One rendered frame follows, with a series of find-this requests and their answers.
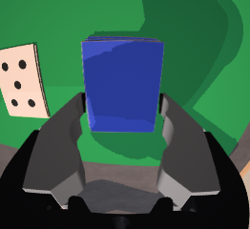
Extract green felt table mat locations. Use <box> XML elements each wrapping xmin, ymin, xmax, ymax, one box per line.
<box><xmin>0</xmin><ymin>0</ymin><xmax>250</xmax><ymax>166</ymax></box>

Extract blue rectangular tile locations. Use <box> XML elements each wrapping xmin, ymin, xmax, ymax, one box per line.
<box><xmin>82</xmin><ymin>40</ymin><xmax>164</xmax><ymax>133</ymax></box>

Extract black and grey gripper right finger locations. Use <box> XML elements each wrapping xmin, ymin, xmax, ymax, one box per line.
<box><xmin>156</xmin><ymin>93</ymin><xmax>250</xmax><ymax>229</ymax></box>

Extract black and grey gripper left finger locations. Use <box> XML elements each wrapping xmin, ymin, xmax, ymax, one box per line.
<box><xmin>0</xmin><ymin>92</ymin><xmax>86</xmax><ymax>229</ymax></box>

